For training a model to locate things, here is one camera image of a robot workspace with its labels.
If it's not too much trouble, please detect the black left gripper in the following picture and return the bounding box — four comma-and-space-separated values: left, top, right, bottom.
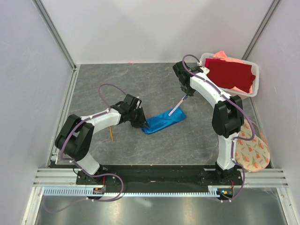
128, 107, 149, 129

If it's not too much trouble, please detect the blue cloth napkin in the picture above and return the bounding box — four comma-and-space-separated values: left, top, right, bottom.
142, 107, 187, 135

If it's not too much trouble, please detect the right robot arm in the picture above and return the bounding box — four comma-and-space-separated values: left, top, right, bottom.
172, 61, 244, 185

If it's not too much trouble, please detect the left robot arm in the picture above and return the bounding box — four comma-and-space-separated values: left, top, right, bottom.
55, 97, 148, 184

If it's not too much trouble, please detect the red cloth in basket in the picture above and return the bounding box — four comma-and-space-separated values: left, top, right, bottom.
205, 58, 256, 94

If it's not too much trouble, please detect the salmon cloth in basket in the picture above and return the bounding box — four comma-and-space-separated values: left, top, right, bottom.
213, 51, 243, 63

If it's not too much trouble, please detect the white plastic basket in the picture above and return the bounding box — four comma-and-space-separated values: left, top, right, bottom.
200, 51, 259, 99

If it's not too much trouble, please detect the floral oval placemat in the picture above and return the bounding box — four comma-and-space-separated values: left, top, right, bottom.
235, 119, 270, 173

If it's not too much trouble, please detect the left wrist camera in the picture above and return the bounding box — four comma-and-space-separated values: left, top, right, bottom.
123, 94, 142, 110

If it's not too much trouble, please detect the slotted cable duct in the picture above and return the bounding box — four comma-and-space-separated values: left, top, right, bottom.
43, 187, 233, 197

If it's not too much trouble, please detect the right aluminium corner post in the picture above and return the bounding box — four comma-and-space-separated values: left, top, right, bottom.
241, 0, 282, 60

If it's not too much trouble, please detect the aluminium corner post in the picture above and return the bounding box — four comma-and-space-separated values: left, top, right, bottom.
241, 0, 282, 60
33, 0, 77, 70

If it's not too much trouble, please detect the left aluminium corner post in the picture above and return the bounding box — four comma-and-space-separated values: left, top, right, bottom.
33, 0, 77, 70

